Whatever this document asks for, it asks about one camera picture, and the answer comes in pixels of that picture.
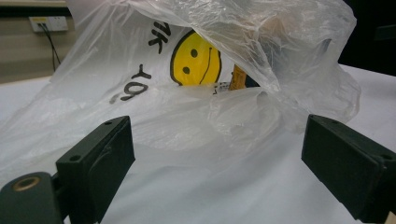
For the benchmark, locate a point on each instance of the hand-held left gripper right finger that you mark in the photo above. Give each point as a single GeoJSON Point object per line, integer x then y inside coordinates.
{"type": "Point", "coordinates": [345, 161]}

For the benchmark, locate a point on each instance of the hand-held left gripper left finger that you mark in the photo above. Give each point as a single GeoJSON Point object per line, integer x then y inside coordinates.
{"type": "Point", "coordinates": [93, 161]}

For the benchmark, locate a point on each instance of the clear plastic bag yellow smiley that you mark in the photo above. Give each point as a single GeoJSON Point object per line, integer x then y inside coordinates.
{"type": "Point", "coordinates": [124, 77]}

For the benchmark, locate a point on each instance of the orange juice bottle white cap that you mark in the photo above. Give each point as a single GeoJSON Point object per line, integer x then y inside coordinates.
{"type": "Point", "coordinates": [238, 77]}

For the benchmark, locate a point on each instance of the white table cover sheet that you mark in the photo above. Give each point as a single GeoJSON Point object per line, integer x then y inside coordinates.
{"type": "Point", "coordinates": [218, 199]}

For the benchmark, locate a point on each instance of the white wall socket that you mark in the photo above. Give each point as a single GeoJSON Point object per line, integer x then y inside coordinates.
{"type": "Point", "coordinates": [53, 23]}

